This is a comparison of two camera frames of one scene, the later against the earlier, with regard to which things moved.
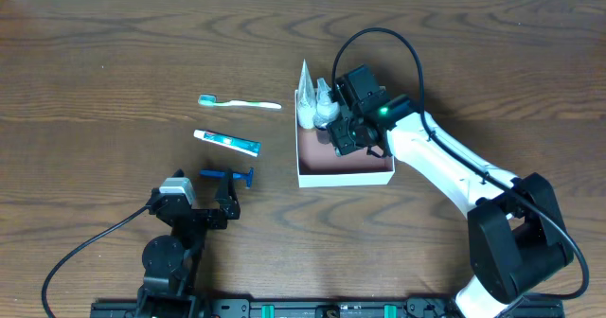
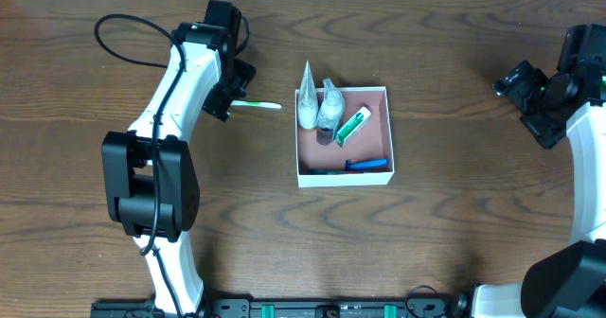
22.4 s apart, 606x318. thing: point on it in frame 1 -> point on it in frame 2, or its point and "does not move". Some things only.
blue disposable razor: x=249 y=176 -> x=365 y=164
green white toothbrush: x=210 y=99 does not move
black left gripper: x=204 y=215 -> x=220 y=103
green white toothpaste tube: x=250 y=148 -> x=312 y=171
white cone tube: x=306 y=97 does not move
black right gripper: x=338 y=132 -> x=519 y=87
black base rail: x=373 y=308 does not move
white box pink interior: x=319 y=165 does not move
